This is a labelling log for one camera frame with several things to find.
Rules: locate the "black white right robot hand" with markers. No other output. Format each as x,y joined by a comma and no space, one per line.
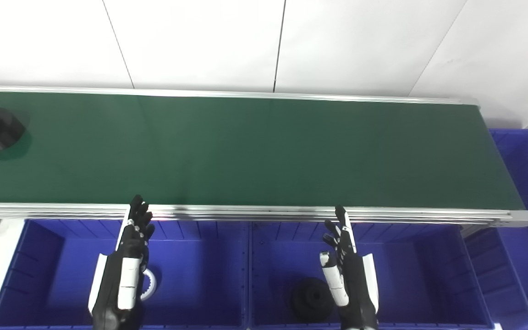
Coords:
351,279

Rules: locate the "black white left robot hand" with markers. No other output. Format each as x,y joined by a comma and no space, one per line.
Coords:
126,256

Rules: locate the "green conveyor belt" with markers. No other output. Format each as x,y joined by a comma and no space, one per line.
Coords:
255,151
255,213

